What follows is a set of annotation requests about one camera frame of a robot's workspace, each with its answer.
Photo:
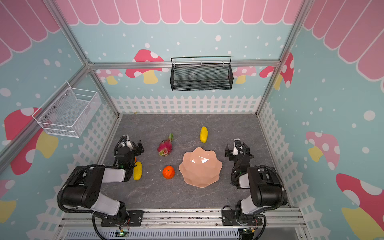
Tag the pink dragon fruit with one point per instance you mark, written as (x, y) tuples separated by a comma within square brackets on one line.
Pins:
[(165, 147)]

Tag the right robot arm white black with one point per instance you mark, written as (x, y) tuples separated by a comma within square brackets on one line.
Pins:
[(267, 191)]

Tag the black wire mesh basket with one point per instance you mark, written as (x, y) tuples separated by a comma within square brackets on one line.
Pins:
[(208, 73)]

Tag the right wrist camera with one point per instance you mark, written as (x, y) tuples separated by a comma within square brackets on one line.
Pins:
[(237, 147)]

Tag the green circuit board left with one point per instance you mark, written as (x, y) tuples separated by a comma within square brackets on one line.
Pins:
[(122, 233)]

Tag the yellow mango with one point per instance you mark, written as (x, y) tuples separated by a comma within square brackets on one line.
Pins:
[(138, 171), (204, 135)]

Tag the white wire mesh basket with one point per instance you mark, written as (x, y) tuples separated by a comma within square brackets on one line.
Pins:
[(69, 113)]

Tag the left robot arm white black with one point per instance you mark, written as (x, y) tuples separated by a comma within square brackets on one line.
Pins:
[(81, 193)]

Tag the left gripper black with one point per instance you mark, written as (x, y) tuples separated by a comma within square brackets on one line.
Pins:
[(135, 147)]

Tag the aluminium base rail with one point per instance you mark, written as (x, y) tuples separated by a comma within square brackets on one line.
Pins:
[(206, 224)]

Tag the pink scalloped fruit bowl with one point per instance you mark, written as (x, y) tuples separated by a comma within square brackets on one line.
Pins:
[(200, 168)]

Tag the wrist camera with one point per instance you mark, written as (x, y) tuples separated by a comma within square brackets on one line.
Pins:
[(125, 142), (237, 147)]

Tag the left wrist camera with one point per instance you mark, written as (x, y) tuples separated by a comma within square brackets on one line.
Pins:
[(125, 142)]

